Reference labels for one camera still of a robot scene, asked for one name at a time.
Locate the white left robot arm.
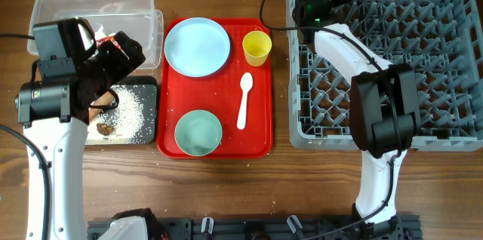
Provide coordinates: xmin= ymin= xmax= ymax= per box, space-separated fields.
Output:
xmin=16 ymin=32 xmax=145 ymax=239

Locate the white plastic spoon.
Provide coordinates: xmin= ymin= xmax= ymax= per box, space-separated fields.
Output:
xmin=236 ymin=72 xmax=254 ymax=130

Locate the red and white wrapper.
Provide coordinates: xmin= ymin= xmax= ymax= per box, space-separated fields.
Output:
xmin=94 ymin=26 xmax=122 ymax=50

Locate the white rice pile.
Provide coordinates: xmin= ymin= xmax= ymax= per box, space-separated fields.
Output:
xmin=85 ymin=84 xmax=158 ymax=143

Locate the yellow plastic cup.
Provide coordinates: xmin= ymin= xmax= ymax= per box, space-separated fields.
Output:
xmin=242 ymin=30 xmax=272 ymax=66

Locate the dark brown food lump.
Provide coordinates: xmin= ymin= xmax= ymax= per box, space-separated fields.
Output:
xmin=96 ymin=123 xmax=115 ymax=136

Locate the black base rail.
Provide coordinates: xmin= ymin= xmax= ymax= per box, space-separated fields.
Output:
xmin=87 ymin=215 xmax=420 ymax=240

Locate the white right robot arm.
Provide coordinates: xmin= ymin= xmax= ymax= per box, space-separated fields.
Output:
xmin=292 ymin=0 xmax=421 ymax=239

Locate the grey dishwasher rack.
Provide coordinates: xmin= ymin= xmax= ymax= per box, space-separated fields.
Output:
xmin=288 ymin=0 xmax=482 ymax=152

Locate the light blue plate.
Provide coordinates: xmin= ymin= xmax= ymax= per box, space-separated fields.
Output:
xmin=164 ymin=17 xmax=231 ymax=78

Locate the clear plastic waste bin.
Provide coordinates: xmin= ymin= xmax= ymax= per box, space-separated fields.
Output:
xmin=29 ymin=0 xmax=164 ymax=69

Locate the black waste tray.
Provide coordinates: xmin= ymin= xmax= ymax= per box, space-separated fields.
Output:
xmin=85 ymin=75 xmax=158 ymax=146

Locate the red serving tray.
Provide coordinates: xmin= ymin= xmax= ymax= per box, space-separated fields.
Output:
xmin=157 ymin=17 xmax=273 ymax=159

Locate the light green bowl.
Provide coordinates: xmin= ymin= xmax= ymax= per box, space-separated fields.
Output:
xmin=174 ymin=109 xmax=223 ymax=157

